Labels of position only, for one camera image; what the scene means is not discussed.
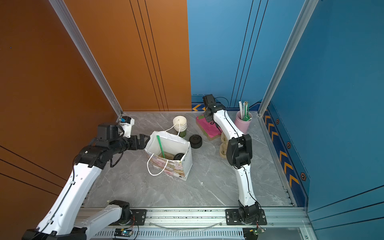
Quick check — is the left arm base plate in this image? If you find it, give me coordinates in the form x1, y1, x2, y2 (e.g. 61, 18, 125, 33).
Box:
110, 209, 147, 227

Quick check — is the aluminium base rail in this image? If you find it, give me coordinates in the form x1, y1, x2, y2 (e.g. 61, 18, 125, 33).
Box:
92, 207, 317, 240

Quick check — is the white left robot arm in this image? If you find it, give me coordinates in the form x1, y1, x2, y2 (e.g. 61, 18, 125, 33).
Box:
22, 123, 150, 240

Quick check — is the small circuit board right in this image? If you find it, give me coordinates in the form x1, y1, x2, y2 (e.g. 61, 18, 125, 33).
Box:
243, 227, 265, 240

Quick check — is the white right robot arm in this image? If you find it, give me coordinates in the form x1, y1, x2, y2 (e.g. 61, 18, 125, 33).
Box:
203, 95, 261, 225

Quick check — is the beige pulp cup carrier stack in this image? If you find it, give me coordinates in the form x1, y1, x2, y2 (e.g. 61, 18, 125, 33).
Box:
219, 133, 229, 159

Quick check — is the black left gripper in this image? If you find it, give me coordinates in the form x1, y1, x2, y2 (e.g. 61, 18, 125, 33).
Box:
110, 133, 151, 157

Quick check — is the pink metal bucket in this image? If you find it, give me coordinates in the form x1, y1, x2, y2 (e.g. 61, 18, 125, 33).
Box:
235, 111, 252, 134

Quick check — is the patterned paper gift bag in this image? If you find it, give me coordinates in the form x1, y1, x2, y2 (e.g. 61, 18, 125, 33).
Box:
145, 116, 193, 181

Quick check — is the stack of paper cups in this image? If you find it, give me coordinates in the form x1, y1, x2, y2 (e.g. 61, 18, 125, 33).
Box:
173, 116, 188, 138

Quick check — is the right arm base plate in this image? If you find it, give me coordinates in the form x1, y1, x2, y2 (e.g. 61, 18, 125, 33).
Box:
225, 209, 268, 226

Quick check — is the green circuit board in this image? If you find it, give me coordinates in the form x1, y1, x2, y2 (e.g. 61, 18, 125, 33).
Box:
114, 228, 133, 239

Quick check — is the stack of black lids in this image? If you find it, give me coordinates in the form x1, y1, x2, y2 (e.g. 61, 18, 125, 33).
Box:
189, 135, 203, 149

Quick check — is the brown cardboard napkin tray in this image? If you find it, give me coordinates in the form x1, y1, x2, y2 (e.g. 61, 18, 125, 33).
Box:
195, 115, 224, 142

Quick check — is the pink napkin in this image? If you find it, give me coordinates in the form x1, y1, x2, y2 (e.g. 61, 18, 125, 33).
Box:
195, 115, 223, 139

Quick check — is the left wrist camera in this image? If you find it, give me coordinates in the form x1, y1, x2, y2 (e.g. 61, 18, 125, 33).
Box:
120, 115, 135, 138

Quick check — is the green straw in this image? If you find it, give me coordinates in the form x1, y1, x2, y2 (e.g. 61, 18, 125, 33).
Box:
157, 135, 166, 159

